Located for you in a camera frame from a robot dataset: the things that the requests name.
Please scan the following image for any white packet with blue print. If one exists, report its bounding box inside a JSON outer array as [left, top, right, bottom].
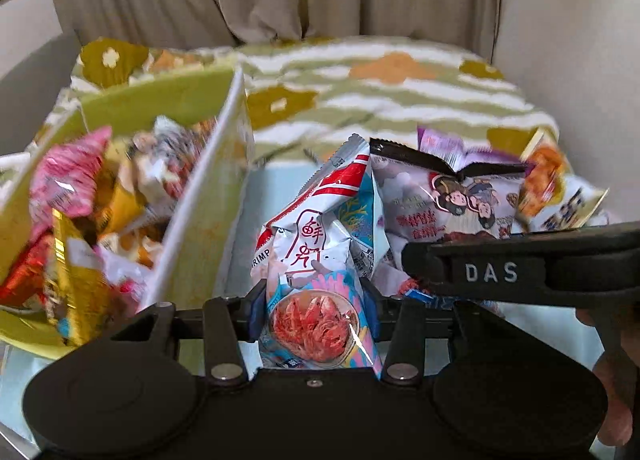
[[529, 179, 609, 234]]

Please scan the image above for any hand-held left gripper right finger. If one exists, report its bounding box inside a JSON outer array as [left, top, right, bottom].
[[362, 283, 517, 387]]

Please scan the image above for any gold chocolate snack packet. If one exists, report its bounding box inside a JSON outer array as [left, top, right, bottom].
[[41, 209, 117, 347]]

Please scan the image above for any pink white snack packet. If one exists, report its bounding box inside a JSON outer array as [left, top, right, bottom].
[[29, 126, 114, 241]]

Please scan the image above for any orange bread snack packet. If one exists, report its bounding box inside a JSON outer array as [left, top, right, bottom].
[[516, 129, 572, 231]]

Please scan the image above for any green yellow cardboard box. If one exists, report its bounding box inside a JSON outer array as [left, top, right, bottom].
[[0, 64, 257, 362]]

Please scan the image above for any green striped floral blanket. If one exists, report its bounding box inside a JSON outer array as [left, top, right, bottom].
[[69, 36, 562, 167]]

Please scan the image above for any yellow white snack packet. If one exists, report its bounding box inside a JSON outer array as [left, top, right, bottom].
[[94, 179, 152, 241]]

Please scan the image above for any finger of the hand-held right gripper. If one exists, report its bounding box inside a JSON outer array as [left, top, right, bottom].
[[400, 241, 452, 291]]

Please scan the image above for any purple snack packet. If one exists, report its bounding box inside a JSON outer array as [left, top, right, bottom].
[[416, 126, 527, 171]]

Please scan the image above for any blue white shrimp cracker packet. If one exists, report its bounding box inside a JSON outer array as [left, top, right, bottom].
[[254, 134, 386, 381]]

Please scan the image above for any person's right hand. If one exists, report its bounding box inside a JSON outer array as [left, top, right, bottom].
[[591, 309, 640, 447]]

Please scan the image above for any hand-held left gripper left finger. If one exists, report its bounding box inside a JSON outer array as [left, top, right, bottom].
[[107, 284, 268, 389]]

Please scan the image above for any red chips packet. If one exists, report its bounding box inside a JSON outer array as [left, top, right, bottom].
[[0, 234, 57, 311]]

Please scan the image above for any lavender packet with black top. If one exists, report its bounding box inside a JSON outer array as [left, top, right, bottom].
[[369, 136, 532, 247]]

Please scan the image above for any orange white cake packet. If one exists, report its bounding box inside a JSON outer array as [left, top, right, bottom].
[[131, 114, 222, 201]]

